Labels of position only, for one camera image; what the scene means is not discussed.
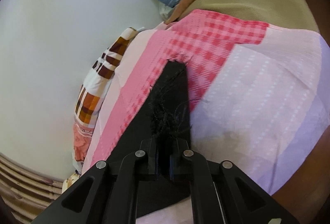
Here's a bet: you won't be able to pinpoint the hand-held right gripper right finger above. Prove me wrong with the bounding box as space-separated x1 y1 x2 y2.
169 139 301 224

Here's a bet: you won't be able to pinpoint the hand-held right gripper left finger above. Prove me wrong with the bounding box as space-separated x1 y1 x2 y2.
31 139 158 224

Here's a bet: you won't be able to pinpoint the black pants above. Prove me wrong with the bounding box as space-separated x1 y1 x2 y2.
110 59 193 217

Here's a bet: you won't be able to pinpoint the floral pillow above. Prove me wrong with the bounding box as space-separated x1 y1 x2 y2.
62 172 81 194

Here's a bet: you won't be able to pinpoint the orange plaid quilt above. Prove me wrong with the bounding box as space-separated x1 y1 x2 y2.
72 27 145 176

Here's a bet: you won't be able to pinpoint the pink checked bedsheet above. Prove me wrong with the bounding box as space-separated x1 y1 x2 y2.
82 9 330 224

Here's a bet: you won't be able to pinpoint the brown wooden bed frame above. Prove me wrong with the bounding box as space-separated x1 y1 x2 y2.
271 134 330 224

